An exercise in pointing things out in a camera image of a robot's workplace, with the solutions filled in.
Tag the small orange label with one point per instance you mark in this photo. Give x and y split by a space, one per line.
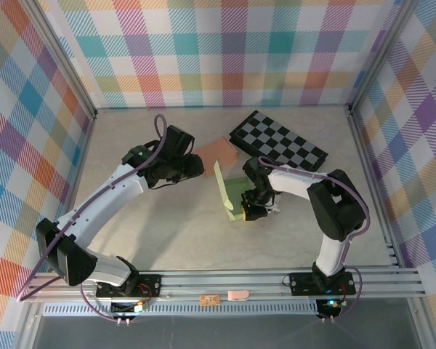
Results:
209 300

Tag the aluminium front rail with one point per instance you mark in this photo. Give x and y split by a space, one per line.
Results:
221 281

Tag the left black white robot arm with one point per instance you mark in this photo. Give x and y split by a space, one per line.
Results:
72 261

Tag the green paper box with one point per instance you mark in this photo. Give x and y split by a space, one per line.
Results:
236 187

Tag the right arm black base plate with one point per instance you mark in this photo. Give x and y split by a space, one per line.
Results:
301 283

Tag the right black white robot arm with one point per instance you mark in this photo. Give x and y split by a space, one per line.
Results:
334 207

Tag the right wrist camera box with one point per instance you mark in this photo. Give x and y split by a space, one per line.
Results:
274 207

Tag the aluminium side rail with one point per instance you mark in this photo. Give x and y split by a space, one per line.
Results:
372 181
81 163

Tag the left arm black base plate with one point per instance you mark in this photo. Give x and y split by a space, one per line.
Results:
150 285

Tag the black connector board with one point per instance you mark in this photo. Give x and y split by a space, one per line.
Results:
328 309
125 309

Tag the aluminium frame post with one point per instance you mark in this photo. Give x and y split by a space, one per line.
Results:
381 51
63 62

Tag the black grey chessboard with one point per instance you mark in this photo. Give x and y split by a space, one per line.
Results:
279 138

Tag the orange cardboard box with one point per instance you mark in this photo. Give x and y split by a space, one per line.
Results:
221 151

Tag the aluminium frame leg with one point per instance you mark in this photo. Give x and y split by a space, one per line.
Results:
423 327
27 327

